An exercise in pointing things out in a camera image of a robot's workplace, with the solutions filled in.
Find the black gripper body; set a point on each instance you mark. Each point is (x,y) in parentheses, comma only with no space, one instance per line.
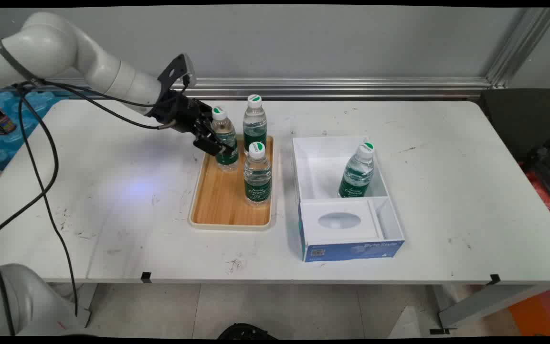
(182,113)

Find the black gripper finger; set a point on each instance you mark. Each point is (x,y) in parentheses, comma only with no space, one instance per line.
(208,114)
(213,147)

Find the water bottle green label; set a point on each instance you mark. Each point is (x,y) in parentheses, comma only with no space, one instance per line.
(357,177)
(227,160)
(257,179)
(254,122)

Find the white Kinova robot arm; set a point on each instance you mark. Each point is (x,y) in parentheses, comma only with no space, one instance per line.
(50,48)

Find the wooden tray white rim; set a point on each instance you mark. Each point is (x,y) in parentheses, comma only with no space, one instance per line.
(222,200)

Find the white box blue side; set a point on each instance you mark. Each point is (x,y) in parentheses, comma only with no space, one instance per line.
(344,222)

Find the blue shrink-wrapped bottle pack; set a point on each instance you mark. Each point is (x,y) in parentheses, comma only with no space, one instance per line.
(5,150)

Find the black round floor object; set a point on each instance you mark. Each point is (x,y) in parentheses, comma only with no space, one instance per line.
(246,332)

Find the dark grey chair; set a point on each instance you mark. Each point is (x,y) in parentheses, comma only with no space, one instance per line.
(518,119)

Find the grey table leg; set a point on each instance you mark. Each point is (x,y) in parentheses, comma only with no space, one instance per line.
(485,303)

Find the red bag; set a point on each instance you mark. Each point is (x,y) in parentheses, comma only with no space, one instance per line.
(544,196)

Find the orange box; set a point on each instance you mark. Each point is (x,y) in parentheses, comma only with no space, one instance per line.
(542,313)

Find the horizontal aluminium frame rail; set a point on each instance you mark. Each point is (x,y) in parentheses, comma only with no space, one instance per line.
(332,88)

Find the slanted aluminium frame post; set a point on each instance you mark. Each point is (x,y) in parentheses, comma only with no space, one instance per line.
(523,45)

